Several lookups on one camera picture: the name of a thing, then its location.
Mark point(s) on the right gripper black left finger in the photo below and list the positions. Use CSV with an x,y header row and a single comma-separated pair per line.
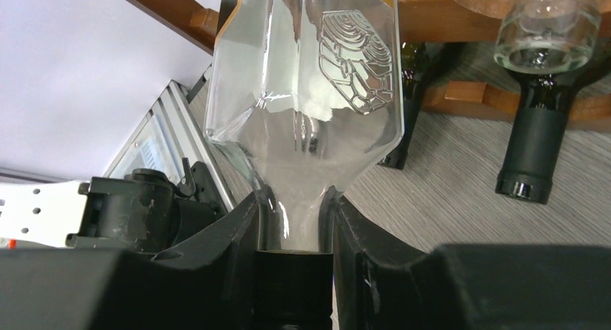
x,y
204,282

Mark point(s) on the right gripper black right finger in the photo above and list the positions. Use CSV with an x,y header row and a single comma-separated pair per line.
x,y
382,282

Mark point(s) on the clear bottle with dark cap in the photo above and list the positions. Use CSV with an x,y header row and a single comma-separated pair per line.
x,y
305,97

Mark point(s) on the dark bottle white label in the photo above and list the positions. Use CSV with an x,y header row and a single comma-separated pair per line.
x,y
538,129

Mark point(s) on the small clear glass bottle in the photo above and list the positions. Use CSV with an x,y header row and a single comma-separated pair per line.
x,y
548,36

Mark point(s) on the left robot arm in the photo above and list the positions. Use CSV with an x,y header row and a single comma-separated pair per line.
x,y
144,211

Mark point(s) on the wooden wine rack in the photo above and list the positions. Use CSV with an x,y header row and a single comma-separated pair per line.
x,y
446,21

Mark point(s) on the aluminium frame rail front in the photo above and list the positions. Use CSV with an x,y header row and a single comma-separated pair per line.
x,y
167,134

